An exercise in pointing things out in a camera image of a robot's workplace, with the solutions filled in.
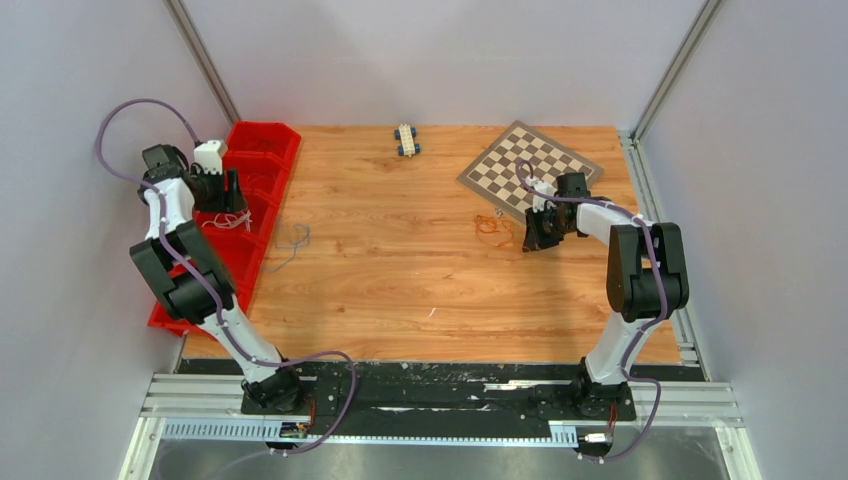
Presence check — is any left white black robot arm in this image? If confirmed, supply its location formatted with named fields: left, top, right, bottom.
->
left=130, top=144, right=306, bottom=414

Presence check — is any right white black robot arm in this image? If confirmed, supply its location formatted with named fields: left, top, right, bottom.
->
left=519, top=173, right=689, bottom=418

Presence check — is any red plastic bin row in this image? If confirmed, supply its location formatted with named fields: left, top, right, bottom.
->
left=149, top=121, right=301, bottom=336

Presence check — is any wooden chessboard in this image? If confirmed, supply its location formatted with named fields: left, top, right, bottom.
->
left=457, top=120, right=605, bottom=227

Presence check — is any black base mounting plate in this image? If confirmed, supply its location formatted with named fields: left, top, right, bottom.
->
left=239, top=360, right=639, bottom=439

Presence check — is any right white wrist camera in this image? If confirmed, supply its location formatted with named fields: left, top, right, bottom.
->
left=529, top=178, right=556, bottom=213

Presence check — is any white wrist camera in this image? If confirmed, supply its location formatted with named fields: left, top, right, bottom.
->
left=193, top=140, right=228, bottom=175
left=529, top=178, right=556, bottom=213

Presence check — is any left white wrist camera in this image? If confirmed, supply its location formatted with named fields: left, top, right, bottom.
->
left=193, top=140, right=228, bottom=175

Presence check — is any left corner aluminium post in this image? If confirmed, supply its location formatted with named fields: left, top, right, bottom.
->
left=163, top=0, right=241, bottom=125

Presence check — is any corner aluminium post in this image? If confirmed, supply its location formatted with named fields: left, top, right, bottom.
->
left=163, top=0, right=241, bottom=125
left=631, top=0, right=724, bottom=143

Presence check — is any aluminium frame rail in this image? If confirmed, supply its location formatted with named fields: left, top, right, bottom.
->
left=120, top=373, right=760, bottom=479

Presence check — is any right corner aluminium post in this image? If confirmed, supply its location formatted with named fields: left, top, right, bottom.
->
left=631, top=0, right=724, bottom=143

